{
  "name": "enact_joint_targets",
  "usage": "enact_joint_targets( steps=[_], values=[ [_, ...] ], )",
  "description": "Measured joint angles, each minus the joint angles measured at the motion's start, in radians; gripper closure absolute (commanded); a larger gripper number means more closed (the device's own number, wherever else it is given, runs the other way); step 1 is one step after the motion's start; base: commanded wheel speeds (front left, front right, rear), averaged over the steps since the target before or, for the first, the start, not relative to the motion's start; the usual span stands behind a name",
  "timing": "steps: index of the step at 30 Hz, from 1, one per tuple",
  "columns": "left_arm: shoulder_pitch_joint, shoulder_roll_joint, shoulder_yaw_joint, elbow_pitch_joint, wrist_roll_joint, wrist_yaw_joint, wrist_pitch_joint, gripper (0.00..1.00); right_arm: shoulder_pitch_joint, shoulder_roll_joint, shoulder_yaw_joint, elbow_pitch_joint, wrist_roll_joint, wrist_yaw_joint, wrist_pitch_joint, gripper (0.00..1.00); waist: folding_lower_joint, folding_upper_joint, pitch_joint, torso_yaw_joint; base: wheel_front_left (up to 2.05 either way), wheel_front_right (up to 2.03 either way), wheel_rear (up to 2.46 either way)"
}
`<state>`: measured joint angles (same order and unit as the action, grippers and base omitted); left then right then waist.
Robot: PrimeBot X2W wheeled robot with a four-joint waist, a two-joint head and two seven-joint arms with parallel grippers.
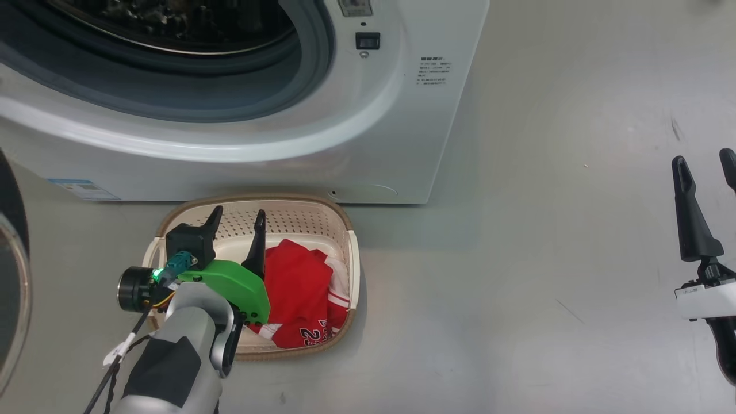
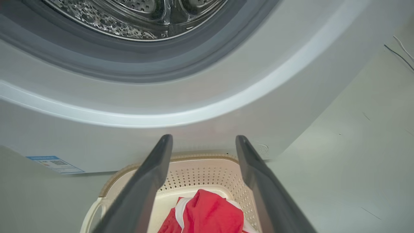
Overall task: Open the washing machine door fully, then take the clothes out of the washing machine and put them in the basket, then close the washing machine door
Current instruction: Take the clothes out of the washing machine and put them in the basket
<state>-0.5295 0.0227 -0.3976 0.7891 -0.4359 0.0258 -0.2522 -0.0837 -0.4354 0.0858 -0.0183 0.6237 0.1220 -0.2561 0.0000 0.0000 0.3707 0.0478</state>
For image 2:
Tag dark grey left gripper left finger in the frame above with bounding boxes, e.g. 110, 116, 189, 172
92, 134, 173, 233

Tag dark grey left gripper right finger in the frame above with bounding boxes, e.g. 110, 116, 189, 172
235, 135, 317, 233

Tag red and white garment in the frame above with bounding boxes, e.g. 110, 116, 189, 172
158, 189, 259, 233

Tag cream perforated laundry basket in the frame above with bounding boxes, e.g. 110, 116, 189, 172
80, 153, 262, 233

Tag white front-load washing machine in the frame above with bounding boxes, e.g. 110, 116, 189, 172
0, 0, 414, 175

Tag grey rubber door seal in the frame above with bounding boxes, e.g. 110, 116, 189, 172
0, 0, 280, 83

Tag blue energy label sticker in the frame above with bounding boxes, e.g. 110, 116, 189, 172
27, 156, 85, 175

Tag thin black floor cable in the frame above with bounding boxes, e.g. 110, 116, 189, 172
384, 44, 414, 72

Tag thin white floor cable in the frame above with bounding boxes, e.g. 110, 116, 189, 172
393, 35, 414, 62

